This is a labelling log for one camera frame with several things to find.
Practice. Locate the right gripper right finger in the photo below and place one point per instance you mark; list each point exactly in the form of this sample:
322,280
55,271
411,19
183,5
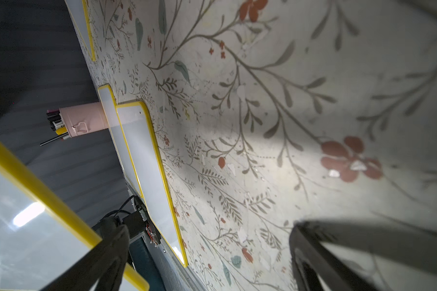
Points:
331,262

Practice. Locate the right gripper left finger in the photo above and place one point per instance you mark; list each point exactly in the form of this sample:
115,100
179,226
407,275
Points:
102,268

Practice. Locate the whiteboard yellow frame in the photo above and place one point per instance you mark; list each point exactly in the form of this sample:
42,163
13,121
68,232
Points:
40,237

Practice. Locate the pink pen cup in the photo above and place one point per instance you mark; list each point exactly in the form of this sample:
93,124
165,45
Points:
75,121

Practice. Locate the floral table mat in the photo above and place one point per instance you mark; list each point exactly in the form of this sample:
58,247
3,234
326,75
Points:
274,113

